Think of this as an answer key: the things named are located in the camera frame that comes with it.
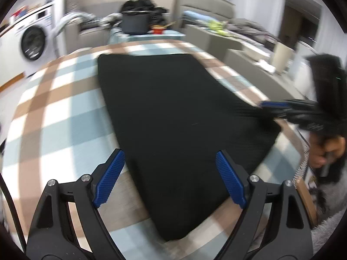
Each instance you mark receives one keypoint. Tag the green toy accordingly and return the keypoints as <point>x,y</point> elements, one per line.
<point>217,27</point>

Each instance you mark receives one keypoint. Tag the blue pillow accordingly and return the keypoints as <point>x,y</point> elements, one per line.
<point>193,15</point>

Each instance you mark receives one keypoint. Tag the brown wooden door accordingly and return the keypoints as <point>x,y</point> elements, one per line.
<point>298,19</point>

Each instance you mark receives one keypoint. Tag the red packet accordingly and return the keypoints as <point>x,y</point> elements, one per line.
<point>19,11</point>

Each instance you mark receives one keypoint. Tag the houndstooth cushion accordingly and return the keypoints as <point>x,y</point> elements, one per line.
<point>99,23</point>

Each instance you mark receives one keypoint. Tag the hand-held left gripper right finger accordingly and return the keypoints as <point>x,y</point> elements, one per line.
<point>230,181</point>

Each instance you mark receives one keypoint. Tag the white cylinder bin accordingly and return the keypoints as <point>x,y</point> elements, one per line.
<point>282,58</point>

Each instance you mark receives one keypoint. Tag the white napkin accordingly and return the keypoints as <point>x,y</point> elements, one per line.
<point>267,65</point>

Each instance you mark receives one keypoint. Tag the pile of black clothes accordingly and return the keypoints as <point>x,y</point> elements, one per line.
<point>141,5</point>

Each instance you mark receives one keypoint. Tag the grey pillow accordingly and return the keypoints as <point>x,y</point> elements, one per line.
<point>71,2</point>

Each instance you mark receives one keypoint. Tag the wooden chair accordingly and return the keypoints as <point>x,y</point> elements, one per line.
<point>307,200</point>

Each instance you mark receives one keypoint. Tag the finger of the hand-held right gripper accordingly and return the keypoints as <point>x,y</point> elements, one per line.
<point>298,116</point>
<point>276,104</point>

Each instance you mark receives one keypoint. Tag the black knit sweater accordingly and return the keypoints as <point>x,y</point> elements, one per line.
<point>168,113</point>

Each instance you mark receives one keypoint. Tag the person's striped clothing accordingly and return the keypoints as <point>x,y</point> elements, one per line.
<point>303,162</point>

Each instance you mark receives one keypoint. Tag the small table with teal cloth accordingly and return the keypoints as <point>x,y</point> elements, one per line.
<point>173,35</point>

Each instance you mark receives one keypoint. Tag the person's right hand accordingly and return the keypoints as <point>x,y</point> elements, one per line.
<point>322,149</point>

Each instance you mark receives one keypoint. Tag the wooden chopsticks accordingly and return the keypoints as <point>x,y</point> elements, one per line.
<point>169,24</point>

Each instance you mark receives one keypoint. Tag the grey fluffy cloth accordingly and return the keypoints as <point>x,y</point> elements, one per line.
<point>325,235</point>

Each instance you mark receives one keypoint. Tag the white washing machine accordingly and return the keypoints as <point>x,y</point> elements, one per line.
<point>34,42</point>

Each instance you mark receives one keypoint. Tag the red bowl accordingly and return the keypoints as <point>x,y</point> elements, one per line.
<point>158,30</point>

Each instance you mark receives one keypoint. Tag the grey blanket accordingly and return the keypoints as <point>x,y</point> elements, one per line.
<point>249,28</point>

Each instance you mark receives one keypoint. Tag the tall grey cabinet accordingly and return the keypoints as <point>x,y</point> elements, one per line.
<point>211,40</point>

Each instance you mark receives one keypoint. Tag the white garment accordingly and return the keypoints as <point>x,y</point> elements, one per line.
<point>67,21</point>

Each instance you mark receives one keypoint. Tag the dark rice cooker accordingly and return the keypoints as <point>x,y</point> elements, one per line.
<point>135,23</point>

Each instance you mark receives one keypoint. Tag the grey sofa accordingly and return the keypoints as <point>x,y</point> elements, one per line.
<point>206,2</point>
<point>92,36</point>

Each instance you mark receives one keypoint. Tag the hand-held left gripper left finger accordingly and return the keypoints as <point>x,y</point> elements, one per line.
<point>109,178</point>

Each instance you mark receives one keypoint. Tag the low grey cabinet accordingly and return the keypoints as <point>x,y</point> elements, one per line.
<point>252,81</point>

